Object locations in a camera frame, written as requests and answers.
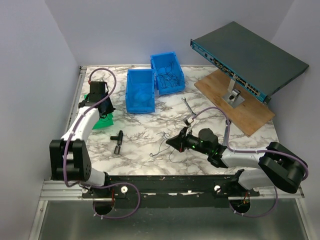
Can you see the blue plastic bin left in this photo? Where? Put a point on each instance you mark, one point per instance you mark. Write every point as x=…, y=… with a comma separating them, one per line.
x=140, y=91

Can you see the aluminium frame rail left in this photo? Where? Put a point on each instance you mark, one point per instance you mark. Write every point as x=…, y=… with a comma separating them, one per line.
x=76, y=96

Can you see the black T-handle tool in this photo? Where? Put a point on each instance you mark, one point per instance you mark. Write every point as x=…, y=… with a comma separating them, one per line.
x=119, y=139

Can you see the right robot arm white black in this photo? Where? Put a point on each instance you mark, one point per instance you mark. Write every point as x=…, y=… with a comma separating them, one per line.
x=273, y=165

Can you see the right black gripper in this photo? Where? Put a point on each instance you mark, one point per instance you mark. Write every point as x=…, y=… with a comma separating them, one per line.
x=179, y=141

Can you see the wooden board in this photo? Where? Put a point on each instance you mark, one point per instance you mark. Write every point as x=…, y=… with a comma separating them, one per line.
x=249, y=114

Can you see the dark network switch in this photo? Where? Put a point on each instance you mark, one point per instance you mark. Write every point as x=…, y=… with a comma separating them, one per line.
x=253, y=62

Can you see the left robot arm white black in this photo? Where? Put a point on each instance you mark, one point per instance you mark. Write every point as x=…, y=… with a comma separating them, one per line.
x=69, y=157

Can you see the green plastic bin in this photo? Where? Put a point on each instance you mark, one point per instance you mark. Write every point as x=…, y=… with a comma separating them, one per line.
x=104, y=121

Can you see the metal switch stand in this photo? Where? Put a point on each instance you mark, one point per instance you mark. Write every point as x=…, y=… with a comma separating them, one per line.
x=233, y=96

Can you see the blue plastic bin right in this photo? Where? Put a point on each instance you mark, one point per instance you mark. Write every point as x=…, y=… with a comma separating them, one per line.
x=169, y=76

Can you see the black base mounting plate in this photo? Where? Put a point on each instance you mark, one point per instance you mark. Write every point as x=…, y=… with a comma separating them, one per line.
x=168, y=191

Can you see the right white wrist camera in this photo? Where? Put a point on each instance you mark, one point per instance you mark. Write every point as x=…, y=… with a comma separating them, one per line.
x=189, y=122

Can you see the small silver wrench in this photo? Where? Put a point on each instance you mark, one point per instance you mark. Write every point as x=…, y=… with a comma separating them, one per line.
x=188, y=106

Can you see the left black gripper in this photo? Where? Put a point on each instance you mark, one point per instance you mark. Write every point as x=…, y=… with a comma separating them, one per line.
x=110, y=109

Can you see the large ratchet wrench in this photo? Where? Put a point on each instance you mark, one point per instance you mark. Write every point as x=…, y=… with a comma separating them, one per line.
x=226, y=132

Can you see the blue plastic bin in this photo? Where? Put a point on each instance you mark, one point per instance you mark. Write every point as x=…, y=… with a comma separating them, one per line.
x=169, y=76
x=140, y=91

